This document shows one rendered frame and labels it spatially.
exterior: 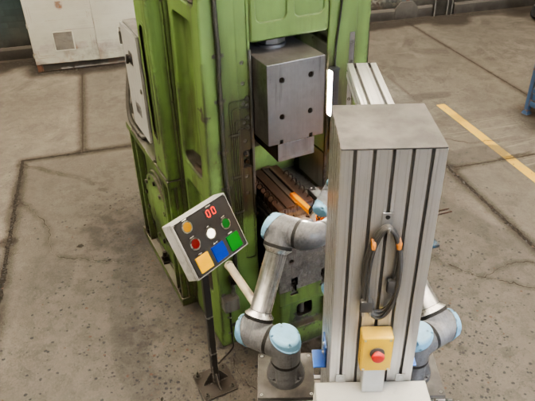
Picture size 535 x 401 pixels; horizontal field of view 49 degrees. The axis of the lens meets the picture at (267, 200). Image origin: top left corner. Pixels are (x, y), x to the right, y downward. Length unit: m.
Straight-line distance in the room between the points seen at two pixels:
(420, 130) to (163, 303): 2.80
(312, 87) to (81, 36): 5.57
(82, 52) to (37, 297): 4.48
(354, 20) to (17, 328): 2.76
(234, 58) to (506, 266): 2.60
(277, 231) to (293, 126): 0.73
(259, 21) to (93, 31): 5.45
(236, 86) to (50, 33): 5.51
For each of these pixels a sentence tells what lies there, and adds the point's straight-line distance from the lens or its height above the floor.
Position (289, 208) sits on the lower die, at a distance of 3.01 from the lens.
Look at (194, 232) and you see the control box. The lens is 2.63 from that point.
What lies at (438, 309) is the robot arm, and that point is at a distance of 2.37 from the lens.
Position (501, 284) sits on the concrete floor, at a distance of 4.28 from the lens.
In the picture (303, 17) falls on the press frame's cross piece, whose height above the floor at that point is 1.90.
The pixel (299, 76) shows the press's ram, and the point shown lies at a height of 1.68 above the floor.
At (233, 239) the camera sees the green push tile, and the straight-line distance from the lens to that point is 2.74.
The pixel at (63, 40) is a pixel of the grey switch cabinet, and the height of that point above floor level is 0.39.
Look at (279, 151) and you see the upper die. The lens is 2.82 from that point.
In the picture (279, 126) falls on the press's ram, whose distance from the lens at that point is 2.75.
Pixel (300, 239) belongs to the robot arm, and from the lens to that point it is 2.18.
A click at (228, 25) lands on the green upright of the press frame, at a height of 1.92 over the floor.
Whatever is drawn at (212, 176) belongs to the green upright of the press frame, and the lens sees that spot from 2.89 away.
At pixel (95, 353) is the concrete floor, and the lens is 3.77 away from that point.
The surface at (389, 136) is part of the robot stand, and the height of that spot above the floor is 2.03.
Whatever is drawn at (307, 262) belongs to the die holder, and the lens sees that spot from 3.21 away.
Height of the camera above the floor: 2.66
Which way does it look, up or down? 33 degrees down
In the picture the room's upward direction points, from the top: 2 degrees counter-clockwise
